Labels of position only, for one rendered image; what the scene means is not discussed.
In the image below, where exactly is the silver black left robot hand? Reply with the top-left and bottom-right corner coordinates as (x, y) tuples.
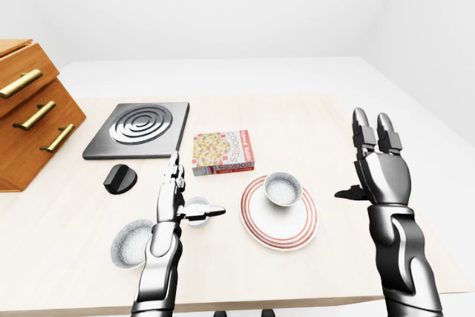
(156, 151), (226, 224)

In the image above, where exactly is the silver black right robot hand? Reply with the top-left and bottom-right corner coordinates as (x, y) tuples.
(334, 107), (413, 208)

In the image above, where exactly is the patterned bowl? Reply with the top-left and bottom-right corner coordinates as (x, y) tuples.
(263, 171), (304, 209)
(109, 218), (155, 270)

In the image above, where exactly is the flat dark stove plate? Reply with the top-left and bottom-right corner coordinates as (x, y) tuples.
(82, 102), (191, 161)

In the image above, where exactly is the white plate with red rings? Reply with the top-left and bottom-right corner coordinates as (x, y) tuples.
(239, 174), (320, 252)

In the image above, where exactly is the small white ramekin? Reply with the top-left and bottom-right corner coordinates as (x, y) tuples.
(183, 195), (212, 229)

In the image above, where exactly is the round black stove knob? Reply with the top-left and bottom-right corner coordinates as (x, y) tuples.
(102, 163), (139, 196)

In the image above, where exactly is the printed cookies box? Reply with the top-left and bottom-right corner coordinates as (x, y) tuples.
(191, 129), (256, 177)

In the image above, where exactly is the wooden cabinet with drawers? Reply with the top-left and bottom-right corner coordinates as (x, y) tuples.
(0, 38), (87, 193)

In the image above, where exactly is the wooden cabinet drawer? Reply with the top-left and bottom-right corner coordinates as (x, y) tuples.
(0, 42), (61, 118)
(0, 102), (87, 192)
(0, 76), (77, 154)

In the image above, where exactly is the brass drawer handle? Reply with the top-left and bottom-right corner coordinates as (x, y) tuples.
(12, 100), (57, 131)
(39, 123), (76, 154)
(0, 68), (44, 100)

